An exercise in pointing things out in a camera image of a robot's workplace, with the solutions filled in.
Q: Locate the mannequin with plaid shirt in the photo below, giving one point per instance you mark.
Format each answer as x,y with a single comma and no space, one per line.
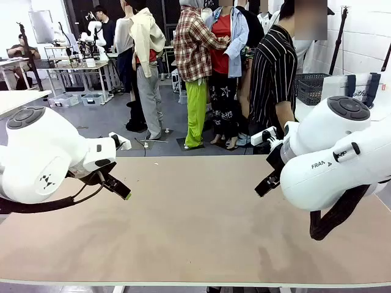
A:
192,45

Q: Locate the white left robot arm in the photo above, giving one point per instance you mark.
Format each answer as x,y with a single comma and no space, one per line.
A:
36,152

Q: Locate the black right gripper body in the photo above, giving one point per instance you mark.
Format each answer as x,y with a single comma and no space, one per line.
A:
277,160

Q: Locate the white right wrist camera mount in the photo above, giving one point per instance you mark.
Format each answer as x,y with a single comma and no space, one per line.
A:
276,143

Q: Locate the white power strip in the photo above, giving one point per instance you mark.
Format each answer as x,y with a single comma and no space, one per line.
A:
125,145
259,137

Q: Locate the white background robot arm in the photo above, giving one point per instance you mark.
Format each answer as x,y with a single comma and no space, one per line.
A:
93,30

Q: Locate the clear floor storage box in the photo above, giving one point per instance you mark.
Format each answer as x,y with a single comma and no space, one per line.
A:
62,100
91,99

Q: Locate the mannequin with white polo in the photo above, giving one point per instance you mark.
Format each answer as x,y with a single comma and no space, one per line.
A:
268,18

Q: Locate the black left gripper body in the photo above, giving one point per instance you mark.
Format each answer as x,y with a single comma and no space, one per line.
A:
90,177

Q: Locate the mannequin with white shirt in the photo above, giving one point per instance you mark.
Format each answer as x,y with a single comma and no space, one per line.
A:
122,36

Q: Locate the mannequin with black jacket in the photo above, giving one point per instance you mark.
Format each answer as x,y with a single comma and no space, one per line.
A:
253,27

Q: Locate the standing person in dark shirt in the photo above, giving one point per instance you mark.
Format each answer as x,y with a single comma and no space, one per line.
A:
107,30

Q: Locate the person's right forearm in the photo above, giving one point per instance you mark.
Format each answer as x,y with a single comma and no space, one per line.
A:
285,114

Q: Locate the mannequin red top blue shirt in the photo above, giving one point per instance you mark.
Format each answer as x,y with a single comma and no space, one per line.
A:
220,36

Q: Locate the person in striped shirt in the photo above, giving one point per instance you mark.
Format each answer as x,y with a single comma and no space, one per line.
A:
272,76

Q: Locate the white background work table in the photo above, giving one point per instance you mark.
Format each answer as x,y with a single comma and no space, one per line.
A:
76,65

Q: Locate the seated person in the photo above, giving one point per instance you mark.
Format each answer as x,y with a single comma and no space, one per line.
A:
18,50

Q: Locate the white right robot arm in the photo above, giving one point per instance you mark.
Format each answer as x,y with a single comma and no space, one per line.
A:
320,171

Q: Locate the black tripod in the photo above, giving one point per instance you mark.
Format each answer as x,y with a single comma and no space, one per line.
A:
30,58
339,42

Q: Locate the dark grey plastic basket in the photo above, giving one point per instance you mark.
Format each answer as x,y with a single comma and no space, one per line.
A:
311,76
308,93

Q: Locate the white board on stand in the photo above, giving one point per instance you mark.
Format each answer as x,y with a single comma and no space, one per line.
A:
41,27

